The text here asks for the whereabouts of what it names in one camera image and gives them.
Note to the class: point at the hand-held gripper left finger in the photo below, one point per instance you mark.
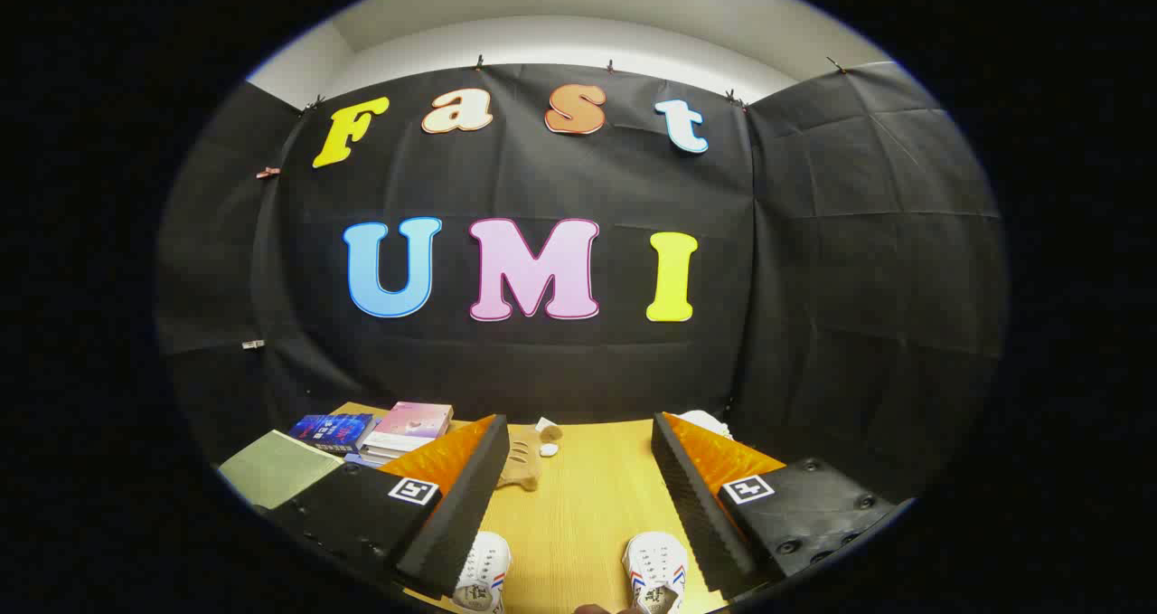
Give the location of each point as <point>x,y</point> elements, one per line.
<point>461,514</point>

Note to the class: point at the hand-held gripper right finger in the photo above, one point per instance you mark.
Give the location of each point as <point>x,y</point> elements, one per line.
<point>696,505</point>

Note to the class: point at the white striped canvas shoe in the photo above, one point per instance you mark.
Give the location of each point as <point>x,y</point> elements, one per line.
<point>655,569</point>
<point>484,569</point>

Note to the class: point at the green fabric storage box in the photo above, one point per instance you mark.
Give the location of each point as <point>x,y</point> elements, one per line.
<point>276,469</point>

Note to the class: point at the white plush toy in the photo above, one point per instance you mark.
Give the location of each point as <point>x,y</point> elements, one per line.
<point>710,420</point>

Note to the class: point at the brown plush toy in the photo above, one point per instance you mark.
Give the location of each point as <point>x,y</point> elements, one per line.
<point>524,456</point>

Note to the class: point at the pink cover book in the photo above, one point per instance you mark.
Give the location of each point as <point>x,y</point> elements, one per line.
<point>411,418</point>

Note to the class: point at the light blue thin book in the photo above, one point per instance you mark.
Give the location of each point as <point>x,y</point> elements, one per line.
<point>362,459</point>

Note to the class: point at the dark blue book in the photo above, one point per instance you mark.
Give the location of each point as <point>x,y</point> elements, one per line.
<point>330,429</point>

